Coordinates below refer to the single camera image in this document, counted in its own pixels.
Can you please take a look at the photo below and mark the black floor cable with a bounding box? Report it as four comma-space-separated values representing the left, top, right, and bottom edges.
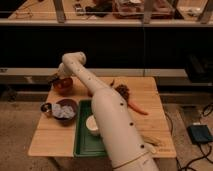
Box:
164, 103, 213, 171

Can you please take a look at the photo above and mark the green plastic tray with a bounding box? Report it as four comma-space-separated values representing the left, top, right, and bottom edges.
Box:
73, 100, 107, 157

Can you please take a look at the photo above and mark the dark brown pinecone object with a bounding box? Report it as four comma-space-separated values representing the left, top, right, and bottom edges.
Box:
115, 84, 129, 100

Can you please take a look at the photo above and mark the dark purple bowl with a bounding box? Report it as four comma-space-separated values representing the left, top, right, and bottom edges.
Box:
52, 99, 78, 124

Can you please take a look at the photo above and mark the orange carrot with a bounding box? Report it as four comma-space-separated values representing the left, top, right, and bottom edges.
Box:
128, 100, 148, 115

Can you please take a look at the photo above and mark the crumpled white cloth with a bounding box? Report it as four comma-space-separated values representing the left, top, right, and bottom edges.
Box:
52, 104, 75, 119

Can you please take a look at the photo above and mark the black power adapter box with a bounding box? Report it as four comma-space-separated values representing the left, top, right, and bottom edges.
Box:
187, 125, 213, 144

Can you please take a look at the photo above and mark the orange fruit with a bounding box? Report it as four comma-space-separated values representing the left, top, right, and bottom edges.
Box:
87, 90, 93, 97

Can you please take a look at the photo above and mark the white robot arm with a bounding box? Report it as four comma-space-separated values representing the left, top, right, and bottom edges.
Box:
58, 52, 159, 171

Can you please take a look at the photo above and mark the small metal cup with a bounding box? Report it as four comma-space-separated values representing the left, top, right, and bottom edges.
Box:
40, 103, 52, 117

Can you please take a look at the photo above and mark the red bowl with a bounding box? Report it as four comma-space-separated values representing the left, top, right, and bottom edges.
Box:
53, 78, 73, 94

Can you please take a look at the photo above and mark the wooden table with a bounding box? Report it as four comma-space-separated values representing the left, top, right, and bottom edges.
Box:
28, 77, 176, 158

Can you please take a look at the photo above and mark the white cup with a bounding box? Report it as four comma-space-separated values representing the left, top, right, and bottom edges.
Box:
86, 115, 99, 136

